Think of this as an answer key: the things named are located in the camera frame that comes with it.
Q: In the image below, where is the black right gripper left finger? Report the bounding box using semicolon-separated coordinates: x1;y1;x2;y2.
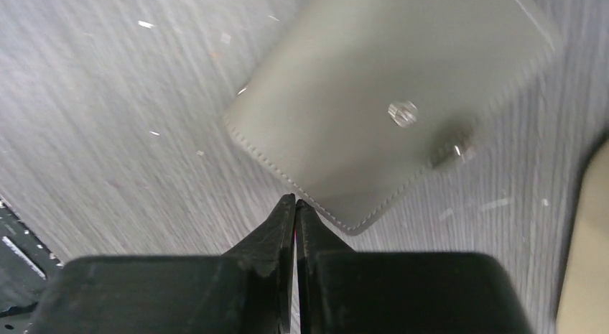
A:
28;194;296;333

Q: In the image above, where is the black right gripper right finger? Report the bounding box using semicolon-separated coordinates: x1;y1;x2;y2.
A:
295;200;531;333

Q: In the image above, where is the grey card holder wallet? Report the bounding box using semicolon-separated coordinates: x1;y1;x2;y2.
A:
224;0;563;236

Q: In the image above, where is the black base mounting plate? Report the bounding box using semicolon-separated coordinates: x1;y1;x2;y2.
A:
1;201;64;317

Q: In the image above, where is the cream oval tray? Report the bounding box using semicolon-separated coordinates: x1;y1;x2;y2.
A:
557;142;608;333

